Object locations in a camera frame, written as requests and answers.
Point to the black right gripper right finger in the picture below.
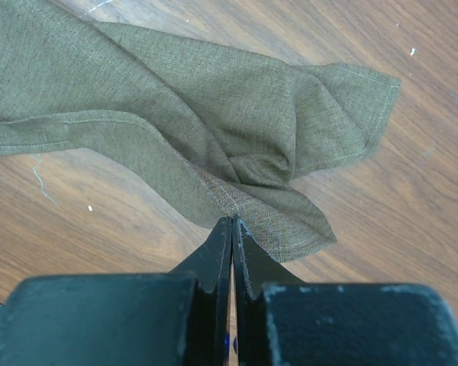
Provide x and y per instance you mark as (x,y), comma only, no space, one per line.
(283,320)

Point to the brown cloth napkin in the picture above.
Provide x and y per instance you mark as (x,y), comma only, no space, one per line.
(214,130)

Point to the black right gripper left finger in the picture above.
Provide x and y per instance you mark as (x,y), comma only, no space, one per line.
(174,318)

